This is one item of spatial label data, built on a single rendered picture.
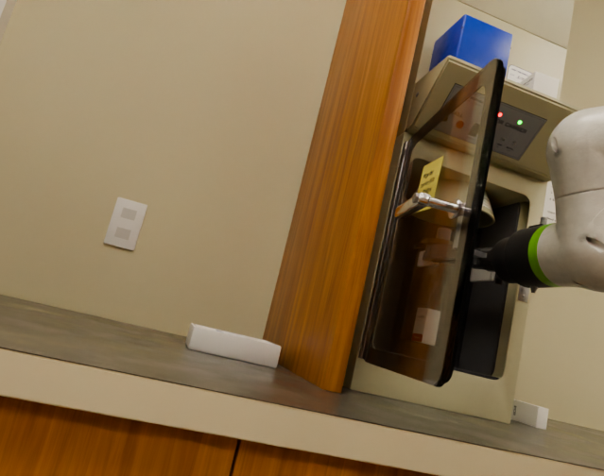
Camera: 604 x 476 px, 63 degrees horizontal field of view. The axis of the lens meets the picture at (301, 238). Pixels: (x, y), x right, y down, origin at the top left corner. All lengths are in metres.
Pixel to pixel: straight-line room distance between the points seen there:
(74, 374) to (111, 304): 0.73
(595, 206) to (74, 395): 0.60
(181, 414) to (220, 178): 0.84
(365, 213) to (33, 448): 0.52
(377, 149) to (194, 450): 0.51
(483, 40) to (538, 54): 0.24
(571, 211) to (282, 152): 0.80
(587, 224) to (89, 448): 0.60
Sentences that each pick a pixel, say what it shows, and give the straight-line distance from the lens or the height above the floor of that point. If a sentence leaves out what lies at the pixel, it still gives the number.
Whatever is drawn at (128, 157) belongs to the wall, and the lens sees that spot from 1.27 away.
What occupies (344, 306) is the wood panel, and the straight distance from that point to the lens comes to 0.75.
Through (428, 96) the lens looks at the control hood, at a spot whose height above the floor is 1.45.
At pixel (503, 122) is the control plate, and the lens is 0.98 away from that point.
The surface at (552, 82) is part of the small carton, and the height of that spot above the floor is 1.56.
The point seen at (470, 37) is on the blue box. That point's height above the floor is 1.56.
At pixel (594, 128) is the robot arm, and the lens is 0.71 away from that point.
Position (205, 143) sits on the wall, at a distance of 1.29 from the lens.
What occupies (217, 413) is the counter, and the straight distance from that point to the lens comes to 0.51.
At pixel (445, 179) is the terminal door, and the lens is 0.69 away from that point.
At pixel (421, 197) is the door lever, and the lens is 0.61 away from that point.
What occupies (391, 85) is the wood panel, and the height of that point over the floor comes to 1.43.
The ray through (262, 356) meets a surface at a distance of 0.90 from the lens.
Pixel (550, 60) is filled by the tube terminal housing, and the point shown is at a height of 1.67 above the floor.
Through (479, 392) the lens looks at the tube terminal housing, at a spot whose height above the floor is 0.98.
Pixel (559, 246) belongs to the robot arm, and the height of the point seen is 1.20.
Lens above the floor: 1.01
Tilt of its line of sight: 10 degrees up
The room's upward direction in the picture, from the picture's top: 14 degrees clockwise
